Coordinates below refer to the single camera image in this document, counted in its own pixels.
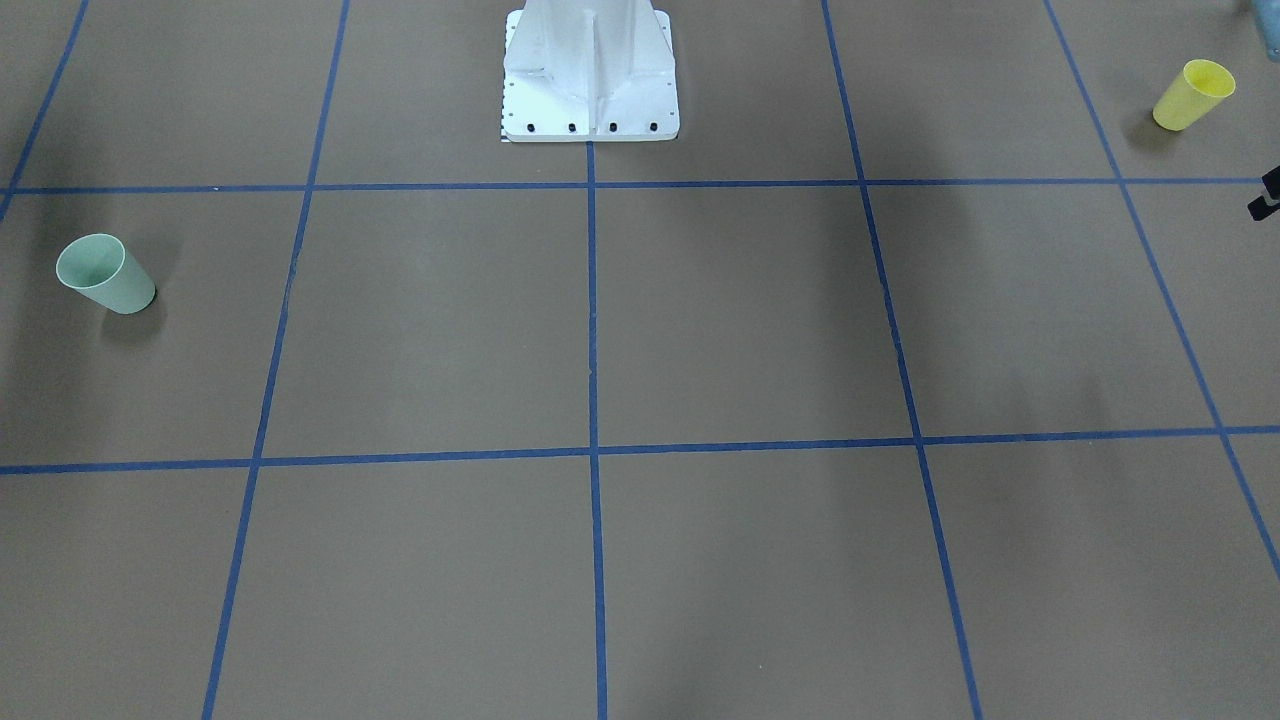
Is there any yellow plastic cup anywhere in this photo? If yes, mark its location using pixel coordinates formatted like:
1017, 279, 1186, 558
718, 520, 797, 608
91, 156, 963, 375
1152, 59, 1236, 132

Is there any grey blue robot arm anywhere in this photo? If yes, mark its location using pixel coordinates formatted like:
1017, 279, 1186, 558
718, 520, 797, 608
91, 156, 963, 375
1248, 0, 1280, 64

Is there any green plastic cup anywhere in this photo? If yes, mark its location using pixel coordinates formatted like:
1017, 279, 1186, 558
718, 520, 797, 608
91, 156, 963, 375
55, 233, 157, 315

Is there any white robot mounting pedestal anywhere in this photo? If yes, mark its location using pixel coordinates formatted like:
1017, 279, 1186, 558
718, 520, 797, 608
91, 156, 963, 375
500, 1, 681, 143

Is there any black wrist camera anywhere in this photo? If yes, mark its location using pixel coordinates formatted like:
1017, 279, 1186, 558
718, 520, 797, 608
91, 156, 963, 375
1247, 167, 1280, 222

